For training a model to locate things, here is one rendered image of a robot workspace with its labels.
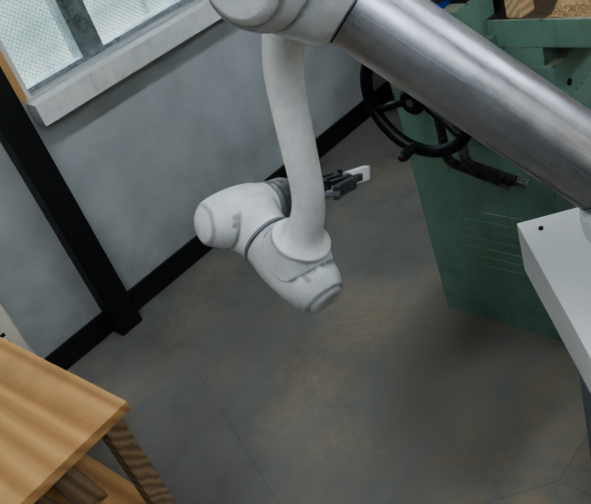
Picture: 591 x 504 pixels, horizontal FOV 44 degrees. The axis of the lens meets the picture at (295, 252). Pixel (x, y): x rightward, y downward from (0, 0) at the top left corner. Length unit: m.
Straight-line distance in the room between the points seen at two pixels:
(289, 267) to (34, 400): 0.73
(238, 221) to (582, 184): 0.61
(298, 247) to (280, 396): 1.03
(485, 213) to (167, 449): 1.10
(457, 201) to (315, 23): 1.18
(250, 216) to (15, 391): 0.75
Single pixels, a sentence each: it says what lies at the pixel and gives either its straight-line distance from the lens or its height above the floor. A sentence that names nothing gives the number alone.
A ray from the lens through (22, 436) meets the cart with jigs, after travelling 1.65.
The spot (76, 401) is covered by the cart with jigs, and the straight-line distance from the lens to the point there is 1.64.
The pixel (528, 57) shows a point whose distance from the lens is 1.64.
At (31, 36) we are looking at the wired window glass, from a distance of 2.58.
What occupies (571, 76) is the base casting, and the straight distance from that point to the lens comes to 1.70.
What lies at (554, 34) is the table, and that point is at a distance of 1.59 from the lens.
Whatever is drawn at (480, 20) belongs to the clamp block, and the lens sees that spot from 1.64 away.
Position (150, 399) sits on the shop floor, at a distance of 2.39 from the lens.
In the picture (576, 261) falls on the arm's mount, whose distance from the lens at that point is 1.23.
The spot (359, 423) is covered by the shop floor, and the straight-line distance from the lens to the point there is 2.02.
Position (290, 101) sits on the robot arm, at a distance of 1.13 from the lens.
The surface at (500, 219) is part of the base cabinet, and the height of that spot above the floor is 0.38.
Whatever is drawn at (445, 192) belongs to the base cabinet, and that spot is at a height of 0.44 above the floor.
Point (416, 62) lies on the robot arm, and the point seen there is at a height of 1.15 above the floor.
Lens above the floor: 1.46
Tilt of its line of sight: 32 degrees down
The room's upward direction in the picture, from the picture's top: 21 degrees counter-clockwise
